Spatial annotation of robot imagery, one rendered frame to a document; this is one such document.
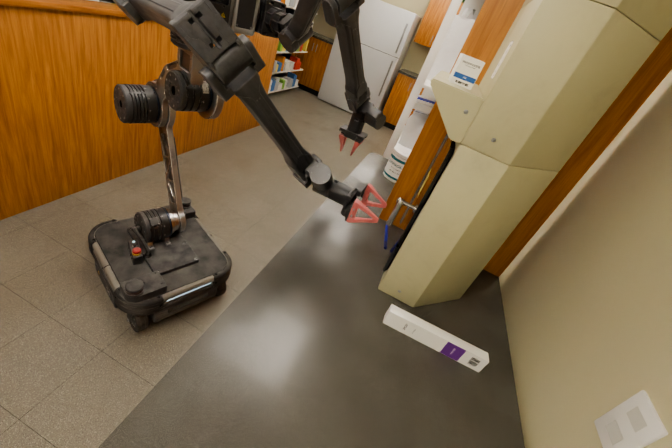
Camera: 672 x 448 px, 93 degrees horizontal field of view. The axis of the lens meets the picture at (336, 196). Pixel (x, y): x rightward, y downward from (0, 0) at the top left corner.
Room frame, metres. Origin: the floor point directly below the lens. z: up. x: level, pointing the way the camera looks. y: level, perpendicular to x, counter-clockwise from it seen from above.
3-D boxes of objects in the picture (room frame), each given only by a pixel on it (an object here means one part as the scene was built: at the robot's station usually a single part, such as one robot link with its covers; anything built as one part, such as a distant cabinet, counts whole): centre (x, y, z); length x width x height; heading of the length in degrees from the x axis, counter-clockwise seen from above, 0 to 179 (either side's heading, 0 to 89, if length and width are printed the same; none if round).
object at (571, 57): (0.83, -0.36, 1.33); 0.32 x 0.25 x 0.77; 170
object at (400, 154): (1.51, -0.25, 1.02); 0.13 x 0.13 x 0.15
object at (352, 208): (0.73, -0.08, 1.15); 0.09 x 0.07 x 0.07; 78
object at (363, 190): (0.80, -0.10, 1.15); 0.09 x 0.07 x 0.07; 78
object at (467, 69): (0.80, -0.17, 1.54); 0.05 x 0.05 x 0.06; 87
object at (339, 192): (0.78, -0.02, 1.14); 0.10 x 0.07 x 0.07; 168
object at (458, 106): (0.86, -0.18, 1.46); 0.32 x 0.12 x 0.10; 170
